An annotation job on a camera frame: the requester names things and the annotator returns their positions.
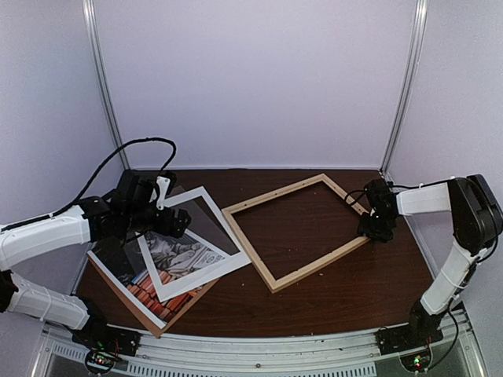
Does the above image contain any light wooden picture frame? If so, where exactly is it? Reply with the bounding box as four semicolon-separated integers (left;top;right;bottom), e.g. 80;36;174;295
222;174;370;294

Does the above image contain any aluminium front rail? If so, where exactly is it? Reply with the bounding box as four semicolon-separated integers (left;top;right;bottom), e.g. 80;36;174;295
31;309;488;377

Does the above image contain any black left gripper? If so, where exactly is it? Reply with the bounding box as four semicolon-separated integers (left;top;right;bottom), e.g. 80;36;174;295
123;204;191;238

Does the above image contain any left aluminium corner post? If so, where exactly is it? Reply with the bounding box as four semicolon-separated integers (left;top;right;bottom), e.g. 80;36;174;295
82;0;123;148

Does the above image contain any right aluminium corner post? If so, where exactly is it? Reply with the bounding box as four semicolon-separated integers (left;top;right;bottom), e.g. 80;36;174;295
380;0;429;176

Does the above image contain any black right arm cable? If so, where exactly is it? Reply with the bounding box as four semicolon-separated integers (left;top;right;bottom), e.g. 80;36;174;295
344;180;409;215

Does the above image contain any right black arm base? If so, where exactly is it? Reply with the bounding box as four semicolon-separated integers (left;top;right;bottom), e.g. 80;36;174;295
375;300;446;355

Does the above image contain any books photo print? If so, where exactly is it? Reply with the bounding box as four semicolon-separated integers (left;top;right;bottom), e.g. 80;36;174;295
86;231;209;330

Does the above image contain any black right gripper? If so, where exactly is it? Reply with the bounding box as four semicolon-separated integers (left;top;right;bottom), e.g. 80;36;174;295
358;210;395;243

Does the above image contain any left round circuit board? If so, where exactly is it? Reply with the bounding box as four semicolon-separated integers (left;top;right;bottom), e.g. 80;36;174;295
84;350;119;375

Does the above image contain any right round circuit board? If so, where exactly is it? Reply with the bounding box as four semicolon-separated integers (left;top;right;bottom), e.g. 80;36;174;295
400;351;432;373

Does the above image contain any white mat board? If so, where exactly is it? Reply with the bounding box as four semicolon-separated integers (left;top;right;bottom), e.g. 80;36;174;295
136;185;252;299

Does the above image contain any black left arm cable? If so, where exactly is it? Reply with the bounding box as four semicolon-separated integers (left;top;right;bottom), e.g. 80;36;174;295
50;137;177;217

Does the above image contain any brown backing board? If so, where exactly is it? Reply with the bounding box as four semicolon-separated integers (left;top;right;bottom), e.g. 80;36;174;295
97;270;218;338

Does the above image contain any aluminium corner post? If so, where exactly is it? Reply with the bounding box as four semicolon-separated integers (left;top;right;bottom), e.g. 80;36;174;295
82;0;123;148
380;0;429;176

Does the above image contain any clear acrylic sheet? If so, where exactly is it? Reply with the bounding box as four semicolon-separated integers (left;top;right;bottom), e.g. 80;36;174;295
163;186;241;255

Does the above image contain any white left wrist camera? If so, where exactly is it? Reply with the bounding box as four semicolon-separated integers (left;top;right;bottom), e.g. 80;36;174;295
153;176;172;210

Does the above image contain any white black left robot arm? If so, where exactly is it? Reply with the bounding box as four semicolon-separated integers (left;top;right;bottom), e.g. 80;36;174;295
1;170;191;349

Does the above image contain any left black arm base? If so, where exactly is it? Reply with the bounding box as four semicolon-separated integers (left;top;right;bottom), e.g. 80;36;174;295
70;299;141;357

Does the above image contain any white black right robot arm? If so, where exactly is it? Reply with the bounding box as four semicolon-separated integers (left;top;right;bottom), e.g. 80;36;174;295
358;174;502;347

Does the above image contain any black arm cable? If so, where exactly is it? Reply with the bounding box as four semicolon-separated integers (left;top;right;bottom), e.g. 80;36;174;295
344;180;409;215
50;137;177;217

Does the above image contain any round circuit board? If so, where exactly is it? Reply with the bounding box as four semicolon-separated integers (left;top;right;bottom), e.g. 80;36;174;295
400;351;432;373
84;350;119;375

